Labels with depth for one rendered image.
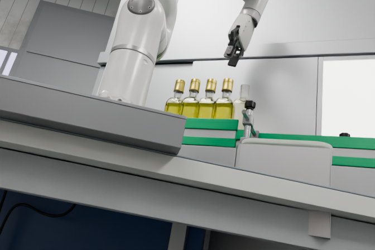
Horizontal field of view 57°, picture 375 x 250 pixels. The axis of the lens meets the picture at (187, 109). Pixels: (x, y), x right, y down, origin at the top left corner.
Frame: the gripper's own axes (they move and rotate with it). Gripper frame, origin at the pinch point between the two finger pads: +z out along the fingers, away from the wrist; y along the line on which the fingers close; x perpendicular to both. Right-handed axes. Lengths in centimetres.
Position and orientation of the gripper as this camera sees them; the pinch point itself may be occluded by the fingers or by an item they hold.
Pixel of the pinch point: (231, 57)
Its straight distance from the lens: 121.6
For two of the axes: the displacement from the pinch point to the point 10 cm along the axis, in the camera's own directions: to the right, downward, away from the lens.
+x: 8.5, 2.5, -4.7
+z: -4.1, 8.7, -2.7
